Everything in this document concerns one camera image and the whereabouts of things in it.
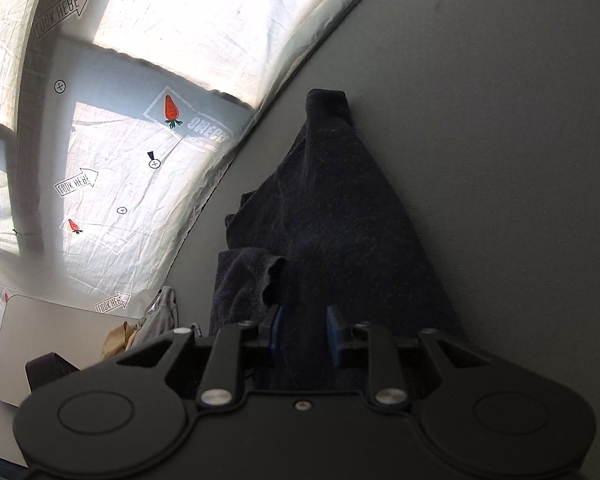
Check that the white board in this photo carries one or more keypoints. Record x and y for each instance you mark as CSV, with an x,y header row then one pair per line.
x,y
50,330

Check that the navy knit sweater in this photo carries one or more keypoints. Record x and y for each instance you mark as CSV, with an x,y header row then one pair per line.
x,y
330,220

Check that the beige garment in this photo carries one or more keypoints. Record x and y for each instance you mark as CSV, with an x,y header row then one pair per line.
x,y
120,340

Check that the printed white curtain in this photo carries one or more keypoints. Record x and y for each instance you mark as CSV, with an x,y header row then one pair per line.
x,y
130,110

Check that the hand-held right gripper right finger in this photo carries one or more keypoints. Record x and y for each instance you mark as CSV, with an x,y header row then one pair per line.
x,y
335,336

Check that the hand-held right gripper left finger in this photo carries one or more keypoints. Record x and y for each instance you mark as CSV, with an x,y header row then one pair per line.
x,y
276,331

